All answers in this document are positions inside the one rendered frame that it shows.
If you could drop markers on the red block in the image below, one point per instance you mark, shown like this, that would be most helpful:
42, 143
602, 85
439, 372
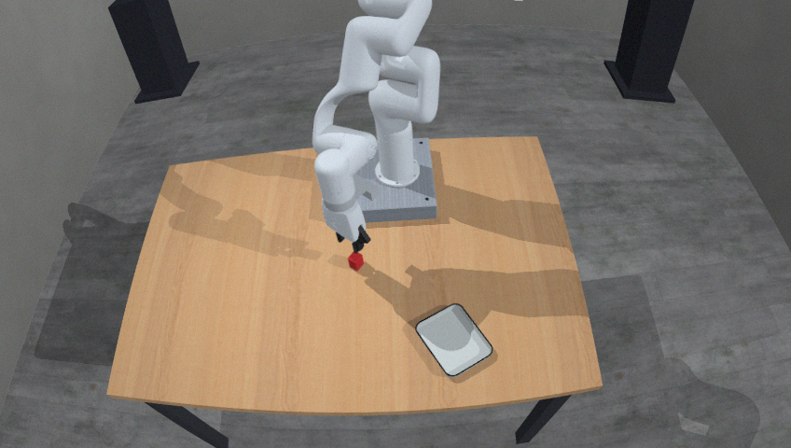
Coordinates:
356, 261

